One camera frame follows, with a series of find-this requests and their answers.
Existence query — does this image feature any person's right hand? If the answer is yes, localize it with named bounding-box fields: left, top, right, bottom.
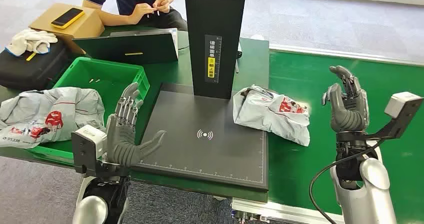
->
left=127, top=3, right=157, bottom=25

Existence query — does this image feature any black hard case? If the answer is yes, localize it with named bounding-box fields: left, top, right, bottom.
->
left=0, top=39, right=70, bottom=92

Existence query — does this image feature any brown cardboard box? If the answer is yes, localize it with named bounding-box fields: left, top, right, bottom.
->
left=28, top=2, right=106, bottom=54

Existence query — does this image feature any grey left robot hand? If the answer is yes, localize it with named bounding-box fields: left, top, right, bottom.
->
left=105, top=82, right=168, bottom=168

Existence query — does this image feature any large grey courier package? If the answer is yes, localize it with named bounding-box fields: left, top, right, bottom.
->
left=0, top=87, right=106, bottom=150

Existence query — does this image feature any dark laptop computer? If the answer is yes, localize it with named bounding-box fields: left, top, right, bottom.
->
left=72, top=28, right=180, bottom=65

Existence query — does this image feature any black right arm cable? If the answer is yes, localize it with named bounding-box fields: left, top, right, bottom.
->
left=308, top=142, right=382, bottom=224

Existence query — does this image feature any wrist camera pale box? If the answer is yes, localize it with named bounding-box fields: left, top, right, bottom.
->
left=71, top=124, right=131, bottom=179
left=337, top=91, right=424, bottom=143

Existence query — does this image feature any small grey courier package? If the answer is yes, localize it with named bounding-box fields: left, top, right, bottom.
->
left=232, top=84, right=311, bottom=147

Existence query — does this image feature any white glove blue cuff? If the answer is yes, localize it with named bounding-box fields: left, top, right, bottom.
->
left=31, top=39, right=52, bottom=55
left=4, top=29, right=59, bottom=57

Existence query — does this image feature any person's hand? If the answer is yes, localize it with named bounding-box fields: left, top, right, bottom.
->
left=127, top=3, right=157, bottom=25
left=152, top=0, right=171, bottom=14

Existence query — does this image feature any right wrist camera pale box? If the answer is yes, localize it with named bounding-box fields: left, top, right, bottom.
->
left=337, top=91, right=424, bottom=143

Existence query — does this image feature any person's left hand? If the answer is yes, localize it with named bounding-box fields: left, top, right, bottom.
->
left=152, top=0, right=171, bottom=14

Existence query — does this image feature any green plastic crate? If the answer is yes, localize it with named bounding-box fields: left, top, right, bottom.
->
left=26, top=56, right=151, bottom=166

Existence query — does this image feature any aluminium conveyor side rail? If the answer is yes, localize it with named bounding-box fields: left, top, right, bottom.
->
left=268, top=43, right=424, bottom=67
left=230, top=198, right=345, bottom=224

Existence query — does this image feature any left wrist camera pale box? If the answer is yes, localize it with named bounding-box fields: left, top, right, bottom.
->
left=71, top=124, right=131, bottom=179

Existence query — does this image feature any green conveyor belt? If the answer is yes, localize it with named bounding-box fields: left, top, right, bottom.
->
left=267, top=50, right=424, bottom=224

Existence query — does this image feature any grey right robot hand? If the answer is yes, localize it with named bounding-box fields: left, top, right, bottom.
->
left=321, top=65, right=370, bottom=134

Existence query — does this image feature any black inbound scanner machine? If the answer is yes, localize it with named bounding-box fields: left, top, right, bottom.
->
left=132, top=0, right=270, bottom=192

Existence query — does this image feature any yellow cased smartphone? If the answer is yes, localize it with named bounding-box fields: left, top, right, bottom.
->
left=50, top=7, right=86, bottom=30

